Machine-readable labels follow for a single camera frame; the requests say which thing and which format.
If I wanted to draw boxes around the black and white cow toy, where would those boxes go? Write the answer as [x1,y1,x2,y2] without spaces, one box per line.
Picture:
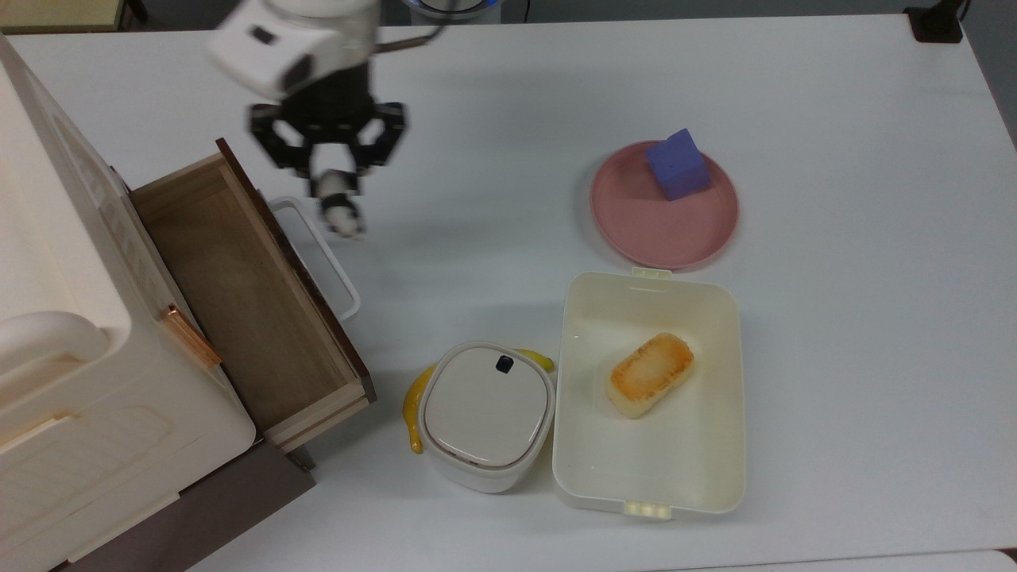
[315,168,367,239]

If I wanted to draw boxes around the cream plastic cabinet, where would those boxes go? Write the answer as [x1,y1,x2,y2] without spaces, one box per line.
[0,36,257,572]

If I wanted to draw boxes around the open wooden drawer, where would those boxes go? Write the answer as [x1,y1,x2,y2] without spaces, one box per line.
[130,138,377,454]

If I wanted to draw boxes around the yellow toy banana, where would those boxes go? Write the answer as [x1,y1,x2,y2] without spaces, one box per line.
[403,348,556,454]

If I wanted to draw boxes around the pink round plate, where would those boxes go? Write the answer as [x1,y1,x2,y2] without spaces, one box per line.
[590,141,740,271]

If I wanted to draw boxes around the black table clamp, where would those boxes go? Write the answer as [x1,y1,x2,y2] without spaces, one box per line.
[904,0,966,44]

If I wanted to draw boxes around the purple foam cube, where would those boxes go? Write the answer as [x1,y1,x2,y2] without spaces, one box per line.
[644,128,713,201]

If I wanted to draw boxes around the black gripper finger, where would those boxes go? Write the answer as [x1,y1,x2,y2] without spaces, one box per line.
[348,102,408,196]
[249,103,320,191]

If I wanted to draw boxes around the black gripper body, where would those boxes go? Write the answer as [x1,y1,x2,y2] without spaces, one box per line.
[278,64,379,153]

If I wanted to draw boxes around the dark brown base board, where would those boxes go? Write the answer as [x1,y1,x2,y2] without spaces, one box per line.
[48,441,317,572]

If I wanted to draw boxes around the white drawer handle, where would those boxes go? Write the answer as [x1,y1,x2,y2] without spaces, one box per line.
[270,197,362,323]

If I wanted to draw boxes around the wooden side table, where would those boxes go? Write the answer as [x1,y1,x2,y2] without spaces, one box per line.
[0,0,148,34]

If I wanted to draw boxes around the toasted bread toy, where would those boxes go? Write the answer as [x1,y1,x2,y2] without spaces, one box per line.
[605,332,696,419]

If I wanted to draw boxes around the cream rectangular plastic box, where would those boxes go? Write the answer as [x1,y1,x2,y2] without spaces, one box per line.
[551,268,748,521]

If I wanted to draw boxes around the white square lidded container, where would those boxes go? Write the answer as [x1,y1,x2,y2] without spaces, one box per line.
[419,341,556,494]

